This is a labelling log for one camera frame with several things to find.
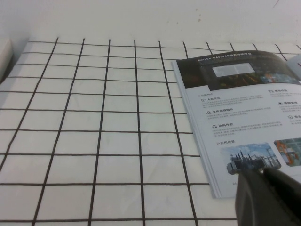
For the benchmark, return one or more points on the white product brochure book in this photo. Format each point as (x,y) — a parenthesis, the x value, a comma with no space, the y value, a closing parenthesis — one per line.
(235,106)

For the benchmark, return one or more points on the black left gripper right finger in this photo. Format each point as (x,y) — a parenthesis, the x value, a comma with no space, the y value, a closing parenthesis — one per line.
(287,186)

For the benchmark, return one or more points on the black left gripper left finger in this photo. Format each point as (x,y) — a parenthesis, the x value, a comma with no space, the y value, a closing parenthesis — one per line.
(254,202)

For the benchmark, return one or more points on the white black-grid tablecloth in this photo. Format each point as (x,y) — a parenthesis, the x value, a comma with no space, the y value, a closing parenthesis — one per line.
(94,141)

